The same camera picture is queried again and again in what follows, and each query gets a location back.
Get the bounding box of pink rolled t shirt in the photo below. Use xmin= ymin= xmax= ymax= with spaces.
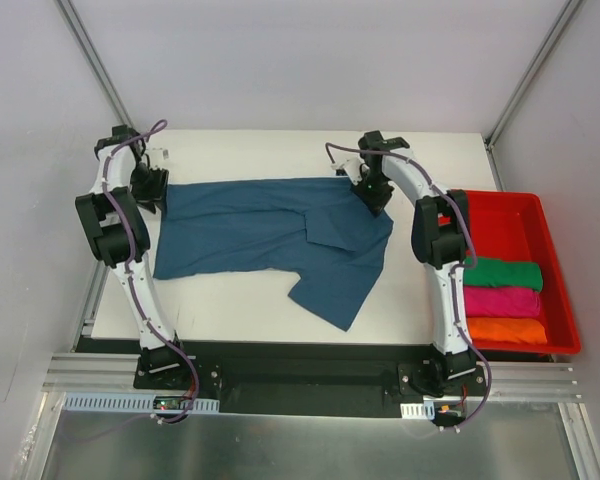
xmin=464 ymin=286 xmax=541 ymax=318

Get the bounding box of orange rolled t shirt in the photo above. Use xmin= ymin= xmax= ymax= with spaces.
xmin=467 ymin=317 xmax=547 ymax=345

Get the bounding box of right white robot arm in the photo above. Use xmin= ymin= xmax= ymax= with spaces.
xmin=346 ymin=131 xmax=477 ymax=398

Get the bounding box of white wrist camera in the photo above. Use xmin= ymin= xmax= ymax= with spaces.
xmin=331 ymin=158 xmax=364 ymax=185
xmin=145 ymin=148 xmax=169 ymax=168

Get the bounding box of right aluminium frame post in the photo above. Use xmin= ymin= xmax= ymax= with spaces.
xmin=483 ymin=0 xmax=586 ymax=151

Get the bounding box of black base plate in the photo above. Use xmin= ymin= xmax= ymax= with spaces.
xmin=129 ymin=339 xmax=489 ymax=417

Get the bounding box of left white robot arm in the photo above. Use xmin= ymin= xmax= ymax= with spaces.
xmin=75 ymin=119 xmax=198 ymax=394

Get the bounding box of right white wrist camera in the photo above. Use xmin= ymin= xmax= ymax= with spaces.
xmin=331 ymin=158 xmax=364 ymax=185

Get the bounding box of green rolled t shirt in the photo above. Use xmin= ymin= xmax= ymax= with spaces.
xmin=464 ymin=257 xmax=544 ymax=292

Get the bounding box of right slotted cable duct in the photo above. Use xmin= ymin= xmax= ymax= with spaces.
xmin=400 ymin=401 xmax=435 ymax=421

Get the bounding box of left aluminium frame post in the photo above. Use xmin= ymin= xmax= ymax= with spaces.
xmin=53 ymin=0 xmax=138 ymax=129

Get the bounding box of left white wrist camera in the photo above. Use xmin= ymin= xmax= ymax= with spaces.
xmin=145 ymin=148 xmax=169 ymax=168

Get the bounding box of blue t shirt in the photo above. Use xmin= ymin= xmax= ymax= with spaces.
xmin=154 ymin=177 xmax=393 ymax=331

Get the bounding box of aluminium front rail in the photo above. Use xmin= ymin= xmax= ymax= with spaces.
xmin=42 ymin=352 xmax=585 ymax=403

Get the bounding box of red plastic bin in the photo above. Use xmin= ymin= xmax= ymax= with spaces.
xmin=467 ymin=190 xmax=581 ymax=355

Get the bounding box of slotted cable duct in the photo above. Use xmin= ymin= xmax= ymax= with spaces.
xmin=400 ymin=401 xmax=435 ymax=421
xmin=63 ymin=392 xmax=220 ymax=415

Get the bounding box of aluminium frame post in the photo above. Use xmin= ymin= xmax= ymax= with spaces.
xmin=483 ymin=0 xmax=586 ymax=151
xmin=53 ymin=0 xmax=138 ymax=129

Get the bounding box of left slotted cable duct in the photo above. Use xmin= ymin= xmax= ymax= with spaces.
xmin=63 ymin=392 xmax=220 ymax=415

